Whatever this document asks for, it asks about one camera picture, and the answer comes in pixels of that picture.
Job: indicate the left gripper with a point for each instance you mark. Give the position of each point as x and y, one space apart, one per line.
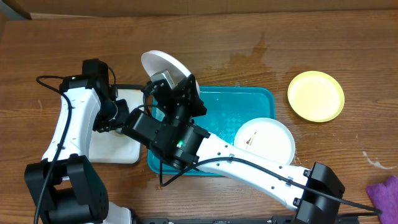
125 116

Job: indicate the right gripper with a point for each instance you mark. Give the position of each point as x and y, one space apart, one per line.
189 91

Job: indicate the white plate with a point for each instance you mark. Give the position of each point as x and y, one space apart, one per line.
155 61
267 138

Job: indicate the yellow-green round plate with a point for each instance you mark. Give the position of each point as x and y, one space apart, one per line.
316 96

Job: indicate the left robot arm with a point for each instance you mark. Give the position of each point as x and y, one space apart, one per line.
64 185

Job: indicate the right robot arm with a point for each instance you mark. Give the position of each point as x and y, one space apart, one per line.
314 194

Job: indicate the black tray with white liner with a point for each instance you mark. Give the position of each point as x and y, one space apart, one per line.
113 147

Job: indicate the teal plastic serving tray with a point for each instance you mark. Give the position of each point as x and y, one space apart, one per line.
229 107

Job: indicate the purple cloth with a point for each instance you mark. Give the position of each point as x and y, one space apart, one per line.
384 197

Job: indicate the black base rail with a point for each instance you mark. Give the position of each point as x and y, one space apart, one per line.
278 219

